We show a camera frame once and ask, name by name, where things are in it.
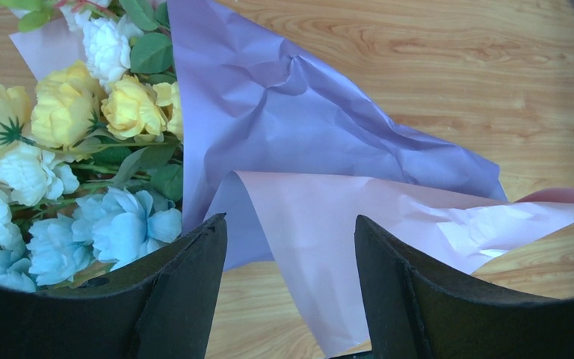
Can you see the purple pink wrapping paper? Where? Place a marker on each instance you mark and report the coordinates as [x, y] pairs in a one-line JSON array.
[[293, 151]]

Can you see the artificial flower bunch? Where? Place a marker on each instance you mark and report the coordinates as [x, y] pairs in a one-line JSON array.
[[91, 164]]

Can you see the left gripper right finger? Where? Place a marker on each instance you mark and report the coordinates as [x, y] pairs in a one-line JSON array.
[[419, 307]]

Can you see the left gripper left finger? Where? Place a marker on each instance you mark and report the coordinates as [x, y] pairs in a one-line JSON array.
[[160, 306]]

